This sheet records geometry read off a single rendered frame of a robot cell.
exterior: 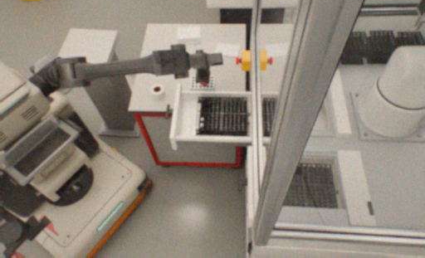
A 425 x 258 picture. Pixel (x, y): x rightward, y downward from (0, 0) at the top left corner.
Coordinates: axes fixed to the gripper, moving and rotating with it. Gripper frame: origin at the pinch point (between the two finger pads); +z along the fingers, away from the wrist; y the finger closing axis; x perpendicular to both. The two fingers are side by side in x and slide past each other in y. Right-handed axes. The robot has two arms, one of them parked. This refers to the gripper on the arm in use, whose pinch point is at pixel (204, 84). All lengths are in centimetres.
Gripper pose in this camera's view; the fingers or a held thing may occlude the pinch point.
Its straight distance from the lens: 166.9
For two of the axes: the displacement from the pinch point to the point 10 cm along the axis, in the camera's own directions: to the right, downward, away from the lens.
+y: 0.6, -8.4, 5.4
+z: 0.6, 5.4, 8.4
